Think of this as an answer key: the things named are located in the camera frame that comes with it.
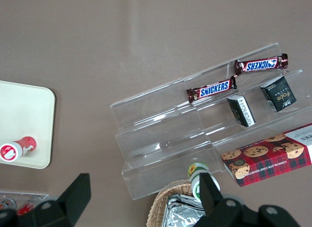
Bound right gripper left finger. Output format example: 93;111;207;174
0;173;92;227

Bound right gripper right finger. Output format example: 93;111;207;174
195;173;302;227

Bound aluminium foil tray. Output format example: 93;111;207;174
165;200;213;227
170;194;204;208

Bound oval light wicker basket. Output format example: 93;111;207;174
146;179;203;227

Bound beige plastic tray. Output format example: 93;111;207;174
0;80;56;169

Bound clear acrylic bottle rack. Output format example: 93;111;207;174
0;189;49;212

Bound green lid cup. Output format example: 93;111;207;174
187;163;221;205

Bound red tartan cookie box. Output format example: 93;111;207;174
221;123;312;188

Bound red white yogurt cup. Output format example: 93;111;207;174
0;136;37;163

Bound clear acrylic step display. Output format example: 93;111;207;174
110;42;312;201

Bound black box with white side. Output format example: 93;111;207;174
226;95;256;127

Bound Snickers chocolate bar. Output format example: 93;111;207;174
234;53;289;77
186;76;237;103

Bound black box with gold print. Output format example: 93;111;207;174
260;76;297;112

